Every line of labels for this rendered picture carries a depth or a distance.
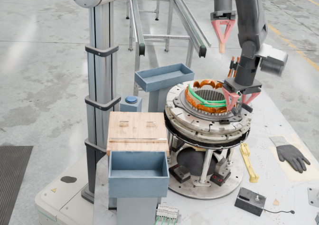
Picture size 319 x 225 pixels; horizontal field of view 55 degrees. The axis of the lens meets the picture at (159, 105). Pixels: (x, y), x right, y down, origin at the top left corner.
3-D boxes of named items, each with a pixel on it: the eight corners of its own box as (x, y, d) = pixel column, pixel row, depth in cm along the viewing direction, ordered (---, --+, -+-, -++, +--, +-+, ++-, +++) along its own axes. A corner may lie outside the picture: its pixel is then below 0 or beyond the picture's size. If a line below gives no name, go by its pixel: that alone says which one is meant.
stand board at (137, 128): (168, 156, 96) (169, 150, 95) (106, 156, 94) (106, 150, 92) (163, 117, 112) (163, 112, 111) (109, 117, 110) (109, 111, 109)
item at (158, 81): (174, 111, 162) (181, 62, 146) (186, 123, 154) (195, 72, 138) (132, 123, 150) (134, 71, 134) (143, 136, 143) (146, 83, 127)
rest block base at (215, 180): (209, 180, 121) (210, 176, 120) (219, 169, 127) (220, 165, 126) (220, 186, 119) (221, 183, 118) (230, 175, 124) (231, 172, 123)
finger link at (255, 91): (255, 111, 100) (263, 86, 94) (237, 115, 97) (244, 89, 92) (242, 100, 105) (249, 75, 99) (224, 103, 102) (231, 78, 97)
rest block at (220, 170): (213, 173, 122) (216, 164, 119) (220, 166, 125) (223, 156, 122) (223, 179, 120) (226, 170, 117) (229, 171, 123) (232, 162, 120)
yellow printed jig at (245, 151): (258, 183, 125) (260, 177, 123) (249, 182, 125) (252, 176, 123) (245, 146, 143) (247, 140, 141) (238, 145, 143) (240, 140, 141)
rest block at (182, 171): (181, 167, 124) (182, 163, 123) (190, 175, 120) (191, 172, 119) (173, 171, 122) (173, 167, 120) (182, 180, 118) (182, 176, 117)
